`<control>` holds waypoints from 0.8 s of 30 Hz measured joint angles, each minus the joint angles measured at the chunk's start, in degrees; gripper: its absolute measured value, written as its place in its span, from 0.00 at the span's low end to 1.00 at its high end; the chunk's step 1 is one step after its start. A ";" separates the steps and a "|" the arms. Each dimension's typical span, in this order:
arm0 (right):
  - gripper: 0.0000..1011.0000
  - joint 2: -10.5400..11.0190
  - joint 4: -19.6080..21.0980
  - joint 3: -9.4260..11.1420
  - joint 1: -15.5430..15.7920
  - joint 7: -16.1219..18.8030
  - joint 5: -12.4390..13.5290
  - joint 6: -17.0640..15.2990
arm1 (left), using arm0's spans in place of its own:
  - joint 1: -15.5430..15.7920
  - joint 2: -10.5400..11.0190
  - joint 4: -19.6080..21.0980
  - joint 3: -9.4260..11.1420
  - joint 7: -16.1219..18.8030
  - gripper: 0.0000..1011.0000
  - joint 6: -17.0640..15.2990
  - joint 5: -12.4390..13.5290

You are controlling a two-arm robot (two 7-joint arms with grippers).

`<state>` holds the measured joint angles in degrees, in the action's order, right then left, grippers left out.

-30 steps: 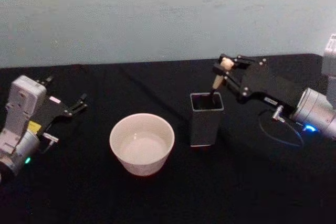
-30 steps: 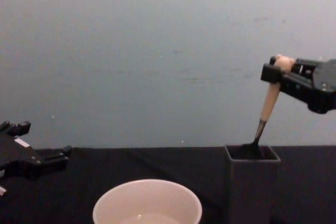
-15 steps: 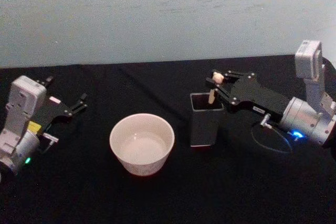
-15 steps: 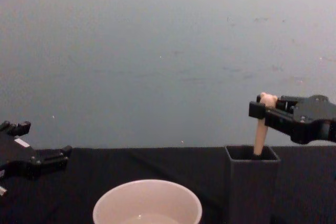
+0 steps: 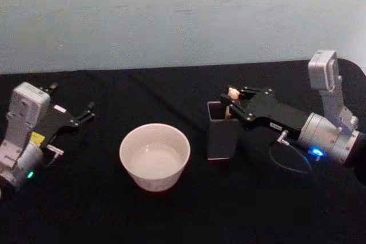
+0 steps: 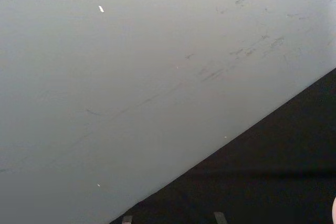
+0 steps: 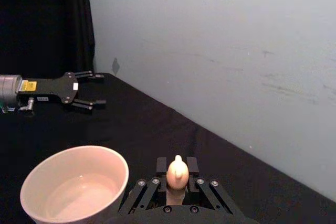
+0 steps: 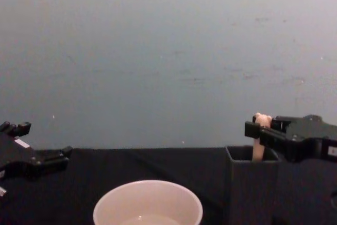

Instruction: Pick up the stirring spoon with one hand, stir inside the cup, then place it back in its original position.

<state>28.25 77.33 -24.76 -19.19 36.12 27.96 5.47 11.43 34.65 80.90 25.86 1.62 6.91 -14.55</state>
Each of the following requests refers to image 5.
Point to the plain pale wall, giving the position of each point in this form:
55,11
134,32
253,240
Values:
183,12

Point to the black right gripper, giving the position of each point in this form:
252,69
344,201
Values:
271,114

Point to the black table cloth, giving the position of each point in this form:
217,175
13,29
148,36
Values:
183,218

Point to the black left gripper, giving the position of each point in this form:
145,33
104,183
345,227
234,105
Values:
57,121

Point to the wooden stick with cream head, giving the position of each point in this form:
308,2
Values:
233,93

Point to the white ceramic bowl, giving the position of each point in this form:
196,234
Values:
154,158

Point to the black square holder box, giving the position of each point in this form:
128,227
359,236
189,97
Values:
221,144

